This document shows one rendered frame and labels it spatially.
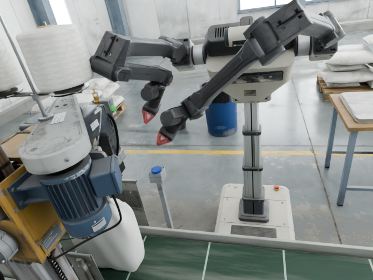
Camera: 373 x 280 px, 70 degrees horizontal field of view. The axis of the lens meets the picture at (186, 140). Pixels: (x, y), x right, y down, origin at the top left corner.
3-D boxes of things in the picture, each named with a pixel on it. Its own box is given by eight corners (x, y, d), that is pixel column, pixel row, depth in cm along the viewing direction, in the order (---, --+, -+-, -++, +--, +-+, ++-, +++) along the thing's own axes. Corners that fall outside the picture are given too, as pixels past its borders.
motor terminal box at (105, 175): (125, 180, 90) (115, 152, 84) (125, 200, 81) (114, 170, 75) (101, 186, 89) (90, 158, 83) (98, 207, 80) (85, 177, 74)
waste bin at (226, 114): (241, 120, 373) (240, 75, 341) (239, 139, 330) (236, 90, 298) (208, 121, 386) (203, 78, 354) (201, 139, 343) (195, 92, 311)
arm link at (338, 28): (339, 36, 98) (332, 24, 99) (348, 25, 89) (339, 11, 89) (316, 50, 101) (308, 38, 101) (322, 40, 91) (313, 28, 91)
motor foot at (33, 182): (70, 185, 85) (60, 164, 81) (45, 213, 75) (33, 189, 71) (46, 184, 88) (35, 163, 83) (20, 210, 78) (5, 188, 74)
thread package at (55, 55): (105, 75, 85) (87, 17, 76) (75, 94, 71) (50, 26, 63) (62, 78, 89) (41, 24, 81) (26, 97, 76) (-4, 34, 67)
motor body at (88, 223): (121, 209, 94) (100, 150, 81) (100, 245, 81) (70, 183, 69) (84, 206, 98) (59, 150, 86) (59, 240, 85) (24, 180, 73)
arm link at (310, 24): (313, 24, 61) (291, -12, 62) (265, 60, 70) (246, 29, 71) (348, 34, 93) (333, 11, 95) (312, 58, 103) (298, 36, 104)
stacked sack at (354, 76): (368, 73, 387) (370, 64, 380) (379, 83, 351) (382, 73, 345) (319, 76, 405) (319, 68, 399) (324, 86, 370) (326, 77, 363)
